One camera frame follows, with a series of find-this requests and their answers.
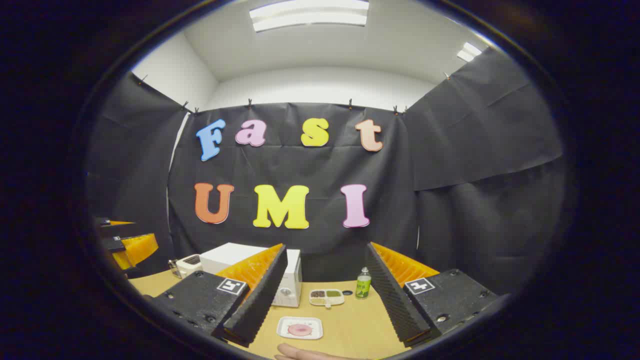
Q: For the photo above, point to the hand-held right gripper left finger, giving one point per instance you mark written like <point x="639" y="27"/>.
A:
<point x="260" y="300"/>

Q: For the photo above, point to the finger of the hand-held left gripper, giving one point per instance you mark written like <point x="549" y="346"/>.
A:
<point x="137" y="247"/>
<point x="112" y="231"/>

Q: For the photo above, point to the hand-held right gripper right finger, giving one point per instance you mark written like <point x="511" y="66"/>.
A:
<point x="395" y="300"/>

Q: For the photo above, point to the white rectangular plate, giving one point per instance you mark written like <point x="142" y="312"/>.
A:
<point x="285" y="332"/>

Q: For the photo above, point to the pink round doughnut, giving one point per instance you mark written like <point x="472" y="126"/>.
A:
<point x="300" y="329"/>

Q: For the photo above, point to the white microwave oven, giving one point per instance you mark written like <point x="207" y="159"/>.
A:
<point x="230" y="252"/>

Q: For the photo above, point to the green tea bottle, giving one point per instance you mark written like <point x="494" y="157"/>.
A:
<point x="363" y="285"/>

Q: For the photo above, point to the cream white toaster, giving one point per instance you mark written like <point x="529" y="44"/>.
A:
<point x="190" y="265"/>

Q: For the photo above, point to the white compartment dish with grains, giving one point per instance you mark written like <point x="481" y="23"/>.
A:
<point x="326" y="297"/>

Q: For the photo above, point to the black backdrop cloth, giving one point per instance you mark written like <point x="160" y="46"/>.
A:
<point x="450" y="150"/>

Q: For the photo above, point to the small ceiling light panel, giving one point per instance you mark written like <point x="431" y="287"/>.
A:
<point x="469" y="52"/>

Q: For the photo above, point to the long ceiling light panel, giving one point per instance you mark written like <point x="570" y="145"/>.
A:
<point x="310" y="15"/>

